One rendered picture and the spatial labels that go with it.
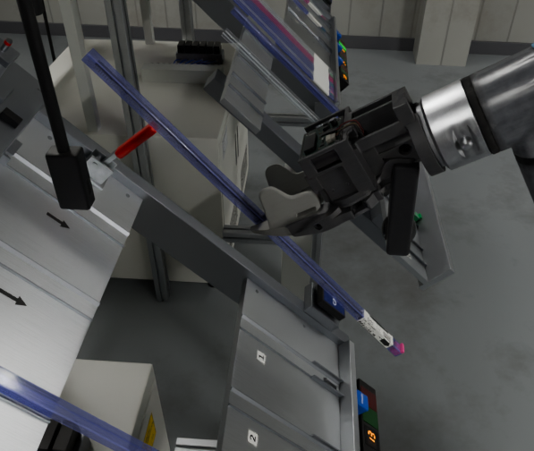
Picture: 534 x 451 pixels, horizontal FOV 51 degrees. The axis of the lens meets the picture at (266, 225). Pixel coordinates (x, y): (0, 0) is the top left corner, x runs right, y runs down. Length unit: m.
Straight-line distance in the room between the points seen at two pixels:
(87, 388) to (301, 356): 0.38
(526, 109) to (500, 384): 1.39
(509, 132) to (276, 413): 0.41
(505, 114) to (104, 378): 0.74
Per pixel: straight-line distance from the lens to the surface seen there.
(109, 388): 0.97
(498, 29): 3.97
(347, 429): 0.78
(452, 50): 3.71
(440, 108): 0.52
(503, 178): 2.70
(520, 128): 0.52
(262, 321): 0.75
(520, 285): 2.16
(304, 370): 0.78
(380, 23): 3.84
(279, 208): 0.58
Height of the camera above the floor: 1.39
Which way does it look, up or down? 39 degrees down
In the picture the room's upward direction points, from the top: straight up
